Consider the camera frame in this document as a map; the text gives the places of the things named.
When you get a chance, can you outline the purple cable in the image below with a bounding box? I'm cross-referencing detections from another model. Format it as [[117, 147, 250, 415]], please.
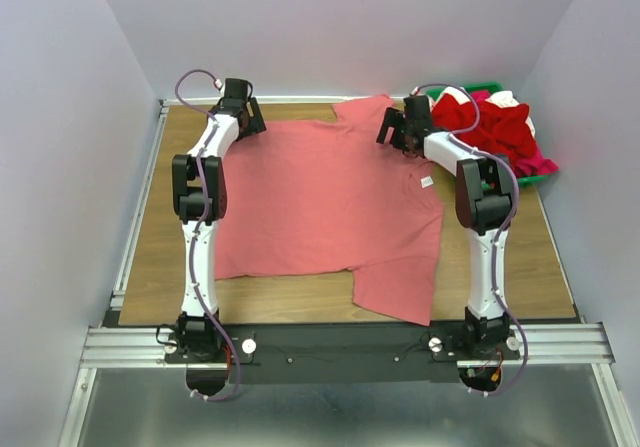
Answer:
[[174, 69, 246, 403], [409, 84, 529, 398]]

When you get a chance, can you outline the white garment in bin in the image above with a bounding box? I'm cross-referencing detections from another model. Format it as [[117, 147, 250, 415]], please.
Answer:
[[437, 87, 519, 108]]

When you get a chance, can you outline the magenta garment in bin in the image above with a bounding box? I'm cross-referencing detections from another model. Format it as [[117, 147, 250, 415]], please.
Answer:
[[467, 89, 560, 178]]

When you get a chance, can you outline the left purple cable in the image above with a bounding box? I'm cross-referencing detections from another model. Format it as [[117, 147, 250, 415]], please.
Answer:
[[174, 69, 246, 403]]

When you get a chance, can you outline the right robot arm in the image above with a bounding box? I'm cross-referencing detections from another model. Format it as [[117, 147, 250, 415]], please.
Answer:
[[376, 95, 519, 359]]

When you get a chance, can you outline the salmon pink t-shirt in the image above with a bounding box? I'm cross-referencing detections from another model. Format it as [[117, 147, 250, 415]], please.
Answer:
[[215, 95, 444, 325]]

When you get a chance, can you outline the green plastic bin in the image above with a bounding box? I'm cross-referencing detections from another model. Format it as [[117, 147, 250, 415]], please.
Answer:
[[411, 84, 552, 186]]

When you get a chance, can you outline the aluminium frame rail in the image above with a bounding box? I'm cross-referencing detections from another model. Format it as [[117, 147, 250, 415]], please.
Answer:
[[60, 322, 619, 446]]

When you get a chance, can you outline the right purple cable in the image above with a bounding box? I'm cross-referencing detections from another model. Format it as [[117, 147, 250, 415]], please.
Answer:
[[409, 84, 529, 398]]

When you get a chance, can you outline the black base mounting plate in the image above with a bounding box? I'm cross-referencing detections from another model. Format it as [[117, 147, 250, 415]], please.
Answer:
[[156, 320, 521, 397]]

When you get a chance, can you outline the red t-shirt in bin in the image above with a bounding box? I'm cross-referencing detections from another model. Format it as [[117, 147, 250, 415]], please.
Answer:
[[431, 95, 537, 165]]

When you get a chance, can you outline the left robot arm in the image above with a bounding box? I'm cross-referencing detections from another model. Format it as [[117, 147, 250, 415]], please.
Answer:
[[169, 78, 266, 363]]

